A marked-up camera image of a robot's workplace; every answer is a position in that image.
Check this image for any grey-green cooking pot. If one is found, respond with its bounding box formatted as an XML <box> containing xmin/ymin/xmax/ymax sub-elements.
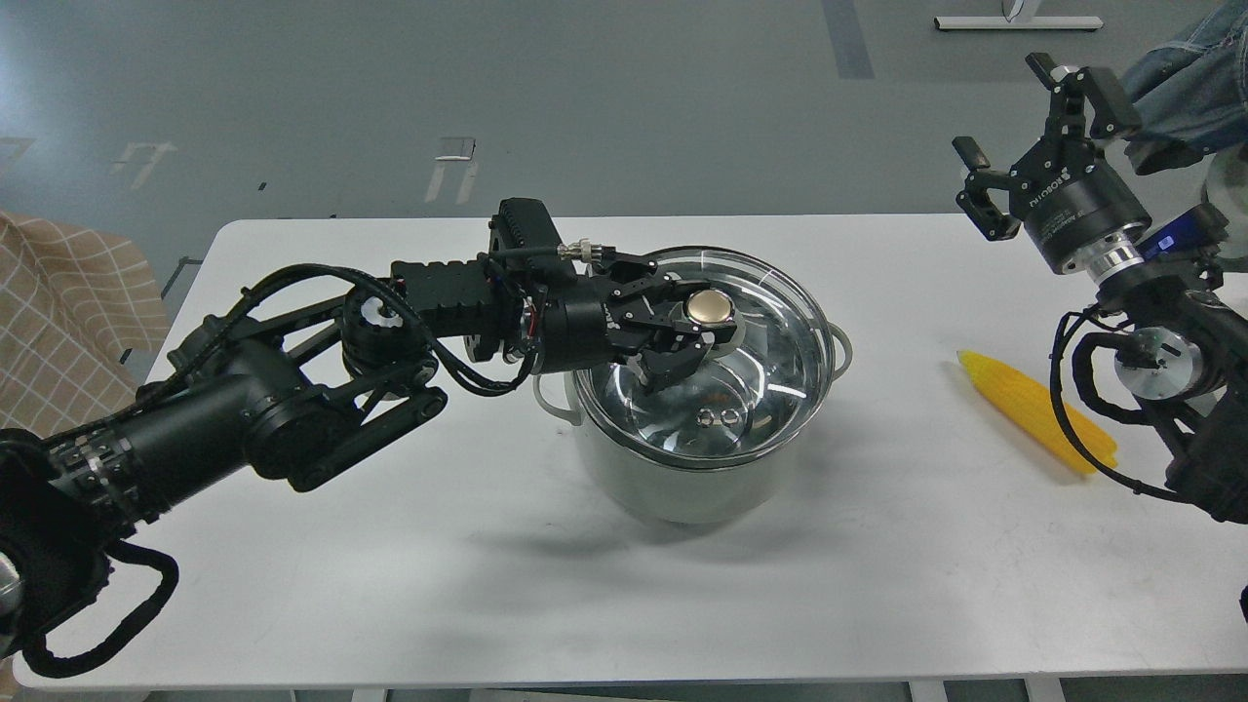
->
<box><xmin>532</xmin><ymin>246</ymin><xmax>852</xmax><ymax>527</ymax></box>

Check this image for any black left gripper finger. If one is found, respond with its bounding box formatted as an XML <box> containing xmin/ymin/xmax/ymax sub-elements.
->
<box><xmin>614</xmin><ymin>312</ymin><xmax>738</xmax><ymax>393</ymax></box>
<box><xmin>612</xmin><ymin>254</ymin><xmax>713</xmax><ymax>314</ymax></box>

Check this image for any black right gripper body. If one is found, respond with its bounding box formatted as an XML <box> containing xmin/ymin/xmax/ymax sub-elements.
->
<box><xmin>1010</xmin><ymin>136</ymin><xmax>1151</xmax><ymax>275</ymax></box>

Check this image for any white table base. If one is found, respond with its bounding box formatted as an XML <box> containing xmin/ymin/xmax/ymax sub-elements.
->
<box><xmin>932</xmin><ymin>1</ymin><xmax>1104</xmax><ymax>32</ymax></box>

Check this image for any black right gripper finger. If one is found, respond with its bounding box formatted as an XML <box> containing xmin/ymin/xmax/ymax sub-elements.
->
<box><xmin>1026</xmin><ymin>52</ymin><xmax>1143</xmax><ymax>139</ymax></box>
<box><xmin>951</xmin><ymin>136</ymin><xmax>1022</xmax><ymax>244</ymax></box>

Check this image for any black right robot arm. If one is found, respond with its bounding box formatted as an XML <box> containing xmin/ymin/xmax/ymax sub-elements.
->
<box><xmin>953</xmin><ymin>52</ymin><xmax>1247</xmax><ymax>523</ymax></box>

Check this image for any blue denim garment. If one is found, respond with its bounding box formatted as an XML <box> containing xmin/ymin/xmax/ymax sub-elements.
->
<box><xmin>1119</xmin><ymin>1</ymin><xmax>1247</xmax><ymax>176</ymax></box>

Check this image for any beige checkered cloth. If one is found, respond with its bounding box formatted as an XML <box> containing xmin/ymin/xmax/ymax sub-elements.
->
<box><xmin>1</xmin><ymin>214</ymin><xmax>170</xmax><ymax>437</ymax></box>

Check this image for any glass pot lid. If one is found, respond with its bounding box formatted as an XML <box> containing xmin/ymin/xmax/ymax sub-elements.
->
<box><xmin>565</xmin><ymin>246</ymin><xmax>854</xmax><ymax>470</ymax></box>

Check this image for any white round object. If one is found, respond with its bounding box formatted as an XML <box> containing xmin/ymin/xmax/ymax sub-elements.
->
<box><xmin>1204</xmin><ymin>142</ymin><xmax>1247</xmax><ymax>272</ymax></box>

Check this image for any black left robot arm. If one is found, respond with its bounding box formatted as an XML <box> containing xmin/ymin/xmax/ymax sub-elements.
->
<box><xmin>1</xmin><ymin>197</ymin><xmax>743</xmax><ymax>680</ymax></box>

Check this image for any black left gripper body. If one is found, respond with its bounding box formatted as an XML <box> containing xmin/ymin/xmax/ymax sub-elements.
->
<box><xmin>538</xmin><ymin>256</ymin><xmax>664</xmax><ymax>373</ymax></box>

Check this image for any yellow corn cob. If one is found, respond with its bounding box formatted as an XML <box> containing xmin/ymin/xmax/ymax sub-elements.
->
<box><xmin>955</xmin><ymin>349</ymin><xmax>1118</xmax><ymax>475</ymax></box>

